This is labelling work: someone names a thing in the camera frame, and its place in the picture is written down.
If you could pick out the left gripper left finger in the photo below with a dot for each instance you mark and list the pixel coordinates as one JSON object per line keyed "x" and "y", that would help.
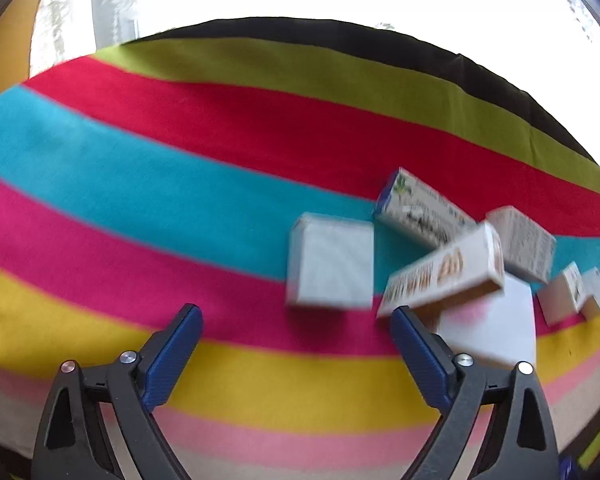
{"x": 72, "y": 440}

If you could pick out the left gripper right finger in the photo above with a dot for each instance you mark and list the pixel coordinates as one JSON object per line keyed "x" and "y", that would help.
{"x": 519, "y": 442}

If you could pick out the large grey-white box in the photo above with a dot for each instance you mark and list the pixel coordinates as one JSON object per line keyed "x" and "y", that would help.
{"x": 498, "y": 329}

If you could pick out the white box red label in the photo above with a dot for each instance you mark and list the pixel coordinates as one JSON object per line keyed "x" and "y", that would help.
{"x": 563, "y": 296}

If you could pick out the small white cube box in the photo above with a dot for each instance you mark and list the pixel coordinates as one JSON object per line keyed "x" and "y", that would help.
{"x": 591, "y": 286}

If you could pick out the gold white dental box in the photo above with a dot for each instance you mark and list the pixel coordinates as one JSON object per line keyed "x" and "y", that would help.
{"x": 457, "y": 273}

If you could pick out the white printed box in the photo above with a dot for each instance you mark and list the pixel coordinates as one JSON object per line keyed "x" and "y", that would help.
{"x": 528, "y": 249}

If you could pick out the green white medicine box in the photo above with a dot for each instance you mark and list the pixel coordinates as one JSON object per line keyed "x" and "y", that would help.
{"x": 417, "y": 210}

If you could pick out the white square box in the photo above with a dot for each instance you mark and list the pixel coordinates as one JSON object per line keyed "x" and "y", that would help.
{"x": 330, "y": 263}

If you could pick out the striped colourful tablecloth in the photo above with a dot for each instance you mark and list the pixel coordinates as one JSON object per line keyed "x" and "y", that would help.
{"x": 171, "y": 169}

